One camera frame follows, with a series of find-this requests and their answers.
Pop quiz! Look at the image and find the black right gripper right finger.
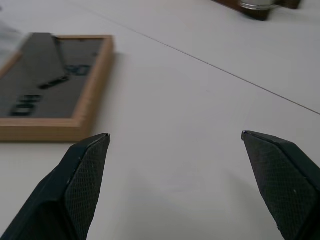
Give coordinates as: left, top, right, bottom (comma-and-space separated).
241, 130, 320, 240

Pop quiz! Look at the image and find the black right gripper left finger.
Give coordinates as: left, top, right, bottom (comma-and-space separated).
0, 132, 111, 240

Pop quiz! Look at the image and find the dark wooden tray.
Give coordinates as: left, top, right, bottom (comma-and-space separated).
212, 0, 303, 22

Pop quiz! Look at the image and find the wooden framed black sign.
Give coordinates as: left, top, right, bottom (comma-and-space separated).
0, 32, 115, 144

